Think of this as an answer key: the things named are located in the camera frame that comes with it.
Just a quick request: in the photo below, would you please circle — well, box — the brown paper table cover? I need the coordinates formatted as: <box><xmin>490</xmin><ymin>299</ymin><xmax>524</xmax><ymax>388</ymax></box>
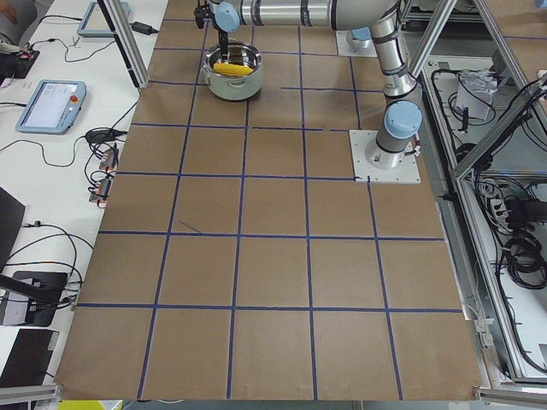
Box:
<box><xmin>57</xmin><ymin>1</ymin><xmax>481</xmax><ymax>401</ymax></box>

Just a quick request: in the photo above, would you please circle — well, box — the blue teach pendant near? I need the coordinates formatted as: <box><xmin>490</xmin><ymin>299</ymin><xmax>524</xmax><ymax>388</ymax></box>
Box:
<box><xmin>15</xmin><ymin>79</ymin><xmax>87</xmax><ymax>135</ymax></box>

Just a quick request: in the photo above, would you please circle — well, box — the black power adapter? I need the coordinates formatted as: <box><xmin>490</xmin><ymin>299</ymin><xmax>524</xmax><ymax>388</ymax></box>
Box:
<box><xmin>131</xmin><ymin>21</ymin><xmax>158</xmax><ymax>35</ymax></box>

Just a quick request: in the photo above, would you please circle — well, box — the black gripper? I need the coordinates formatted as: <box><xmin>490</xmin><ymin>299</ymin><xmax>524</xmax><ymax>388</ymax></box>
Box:
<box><xmin>194</xmin><ymin>0</ymin><xmax>229</xmax><ymax>60</ymax></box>

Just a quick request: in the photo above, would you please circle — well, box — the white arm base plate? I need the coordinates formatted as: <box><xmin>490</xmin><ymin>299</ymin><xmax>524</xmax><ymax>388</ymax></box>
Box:
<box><xmin>349</xmin><ymin>130</ymin><xmax>421</xmax><ymax>184</ymax></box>

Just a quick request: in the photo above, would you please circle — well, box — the aluminium frame post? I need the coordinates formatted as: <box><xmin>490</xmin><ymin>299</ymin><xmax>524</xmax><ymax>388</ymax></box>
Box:
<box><xmin>97</xmin><ymin>0</ymin><xmax>150</xmax><ymax>90</ymax></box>

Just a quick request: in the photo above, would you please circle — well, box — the blue teach pendant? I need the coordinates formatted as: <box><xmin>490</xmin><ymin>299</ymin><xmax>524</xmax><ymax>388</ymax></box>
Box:
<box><xmin>77</xmin><ymin>2</ymin><xmax>113</xmax><ymax>38</ymax></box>
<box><xmin>15</xmin><ymin>79</ymin><xmax>87</xmax><ymax>135</ymax></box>

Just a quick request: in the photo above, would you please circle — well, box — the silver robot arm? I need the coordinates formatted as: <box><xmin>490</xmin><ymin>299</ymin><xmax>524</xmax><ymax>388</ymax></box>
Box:
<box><xmin>347</xmin><ymin>26</ymin><xmax>373</xmax><ymax>51</ymax></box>
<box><xmin>194</xmin><ymin>0</ymin><xmax>422</xmax><ymax>170</ymax></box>

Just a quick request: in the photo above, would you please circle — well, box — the white metal pot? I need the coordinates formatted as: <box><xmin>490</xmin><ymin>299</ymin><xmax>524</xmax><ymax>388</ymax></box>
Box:
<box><xmin>200</xmin><ymin>41</ymin><xmax>264</xmax><ymax>101</ymax></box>

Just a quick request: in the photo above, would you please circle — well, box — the yellow corn cob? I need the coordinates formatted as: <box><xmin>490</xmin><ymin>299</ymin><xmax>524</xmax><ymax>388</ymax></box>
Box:
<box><xmin>213</xmin><ymin>62</ymin><xmax>254</xmax><ymax>78</ymax></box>

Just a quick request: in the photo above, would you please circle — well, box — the blue teach pendant far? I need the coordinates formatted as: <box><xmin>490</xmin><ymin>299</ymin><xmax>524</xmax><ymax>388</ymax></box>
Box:
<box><xmin>77</xmin><ymin>2</ymin><xmax>113</xmax><ymax>38</ymax></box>

